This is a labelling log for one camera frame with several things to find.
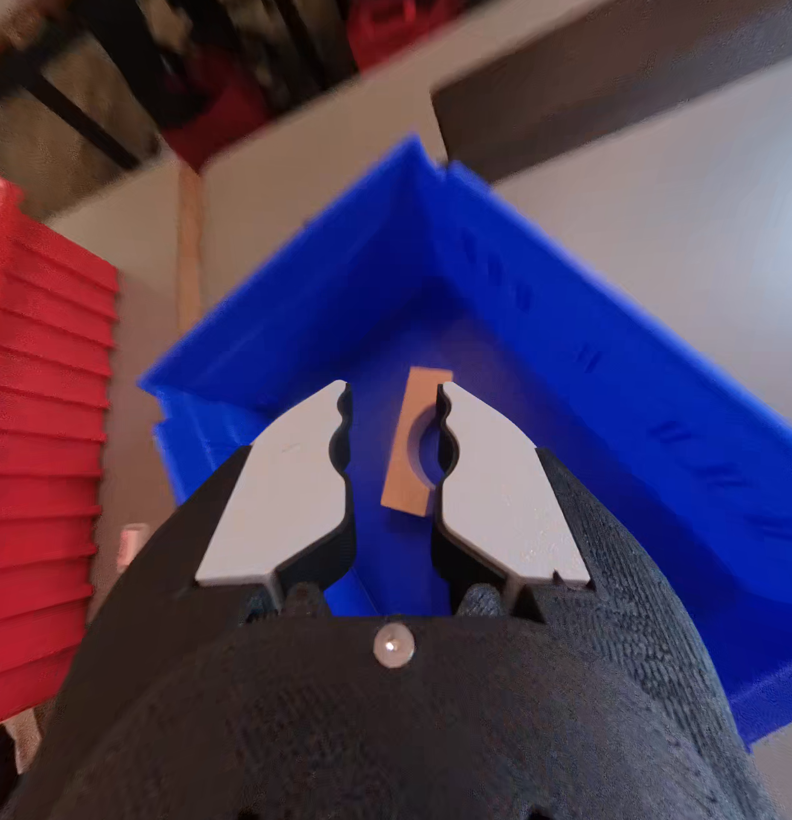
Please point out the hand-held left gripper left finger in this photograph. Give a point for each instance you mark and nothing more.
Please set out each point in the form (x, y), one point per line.
(274, 506)

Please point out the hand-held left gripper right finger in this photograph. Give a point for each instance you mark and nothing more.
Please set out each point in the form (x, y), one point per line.
(511, 506)

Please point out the natural wood arch block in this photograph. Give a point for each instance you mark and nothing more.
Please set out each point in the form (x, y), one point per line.
(405, 474)

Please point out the blue plastic bin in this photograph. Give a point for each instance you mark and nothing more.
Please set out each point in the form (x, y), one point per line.
(562, 352)

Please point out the red plastic bin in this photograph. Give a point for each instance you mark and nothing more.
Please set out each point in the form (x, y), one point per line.
(43, 448)

